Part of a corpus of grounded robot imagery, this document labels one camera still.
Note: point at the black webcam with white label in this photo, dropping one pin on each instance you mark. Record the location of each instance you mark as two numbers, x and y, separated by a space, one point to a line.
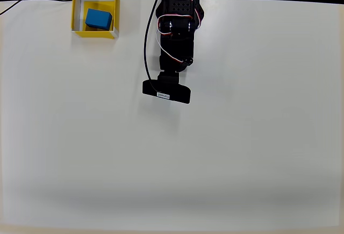
174 95

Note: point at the blue block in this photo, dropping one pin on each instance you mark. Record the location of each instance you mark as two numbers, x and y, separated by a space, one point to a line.
98 18

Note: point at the yellow open box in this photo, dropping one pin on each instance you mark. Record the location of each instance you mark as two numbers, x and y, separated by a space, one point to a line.
78 33

